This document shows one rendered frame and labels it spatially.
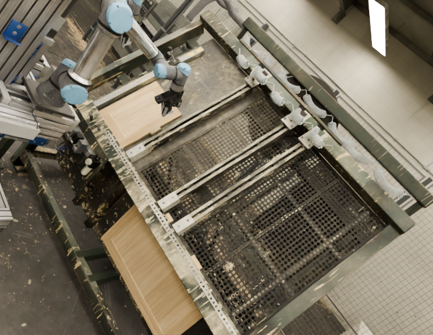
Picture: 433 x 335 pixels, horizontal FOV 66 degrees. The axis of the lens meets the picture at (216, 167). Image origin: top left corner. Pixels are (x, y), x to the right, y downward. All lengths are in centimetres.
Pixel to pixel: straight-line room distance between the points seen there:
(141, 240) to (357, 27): 631
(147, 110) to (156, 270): 114
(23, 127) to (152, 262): 120
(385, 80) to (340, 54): 104
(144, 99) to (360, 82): 527
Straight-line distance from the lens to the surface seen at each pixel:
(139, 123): 246
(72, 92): 173
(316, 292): 205
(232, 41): 276
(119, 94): 262
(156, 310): 245
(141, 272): 247
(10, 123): 177
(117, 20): 160
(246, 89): 249
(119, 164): 230
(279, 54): 313
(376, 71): 722
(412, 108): 698
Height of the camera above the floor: 187
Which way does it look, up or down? 15 degrees down
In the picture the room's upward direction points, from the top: 47 degrees clockwise
